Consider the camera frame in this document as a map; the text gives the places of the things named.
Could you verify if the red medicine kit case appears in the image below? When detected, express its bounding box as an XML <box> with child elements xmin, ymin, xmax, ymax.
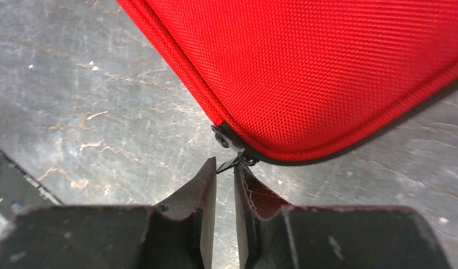
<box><xmin>119</xmin><ymin>1</ymin><xmax>458</xmax><ymax>165</ymax></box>

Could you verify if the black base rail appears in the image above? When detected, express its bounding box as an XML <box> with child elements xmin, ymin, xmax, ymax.
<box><xmin>0</xmin><ymin>150</ymin><xmax>64</xmax><ymax>232</ymax></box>

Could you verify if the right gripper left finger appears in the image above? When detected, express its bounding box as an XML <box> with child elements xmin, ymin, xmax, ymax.
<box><xmin>154</xmin><ymin>157</ymin><xmax>216</xmax><ymax>268</ymax></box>

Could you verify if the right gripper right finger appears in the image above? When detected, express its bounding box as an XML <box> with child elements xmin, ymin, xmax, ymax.
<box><xmin>234</xmin><ymin>163</ymin><xmax>291</xmax><ymax>268</ymax></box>

